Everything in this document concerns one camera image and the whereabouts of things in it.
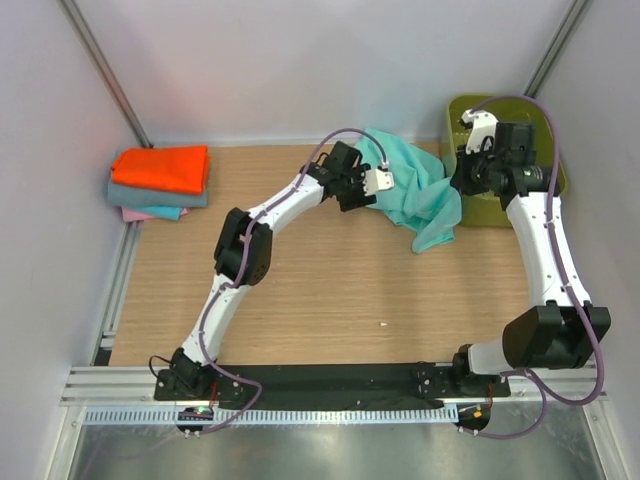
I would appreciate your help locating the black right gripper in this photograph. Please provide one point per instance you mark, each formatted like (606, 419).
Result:
(463, 176)

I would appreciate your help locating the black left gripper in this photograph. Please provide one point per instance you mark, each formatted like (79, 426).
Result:
(358, 187)

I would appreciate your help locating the teal t shirt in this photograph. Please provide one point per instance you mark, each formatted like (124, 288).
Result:
(422, 199)

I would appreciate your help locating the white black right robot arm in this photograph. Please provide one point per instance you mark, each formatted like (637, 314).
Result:
(562, 328)

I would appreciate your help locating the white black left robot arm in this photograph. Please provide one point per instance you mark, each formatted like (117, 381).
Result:
(243, 257)

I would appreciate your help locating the green plastic basket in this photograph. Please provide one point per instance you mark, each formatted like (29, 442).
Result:
(484, 210)

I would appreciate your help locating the orange folded t shirt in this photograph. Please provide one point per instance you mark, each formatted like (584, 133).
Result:
(180, 170)

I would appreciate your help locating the pink folded t shirt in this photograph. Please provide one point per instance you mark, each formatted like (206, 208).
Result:
(128, 215)

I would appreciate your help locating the grey folded t shirt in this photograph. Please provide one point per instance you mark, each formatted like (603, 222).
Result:
(132, 197)

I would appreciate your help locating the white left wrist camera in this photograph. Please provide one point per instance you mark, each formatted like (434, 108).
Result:
(377, 180)

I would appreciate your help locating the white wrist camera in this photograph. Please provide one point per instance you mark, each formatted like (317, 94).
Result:
(377, 180)
(482, 126)

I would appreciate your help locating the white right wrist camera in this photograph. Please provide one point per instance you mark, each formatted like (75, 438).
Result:
(482, 126)

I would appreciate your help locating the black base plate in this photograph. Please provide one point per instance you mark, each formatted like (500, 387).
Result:
(371, 387)

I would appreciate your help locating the white slotted cable duct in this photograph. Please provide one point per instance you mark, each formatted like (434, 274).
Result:
(183, 416)

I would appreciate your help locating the aluminium frame rail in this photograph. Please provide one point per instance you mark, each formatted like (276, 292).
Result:
(128, 384)

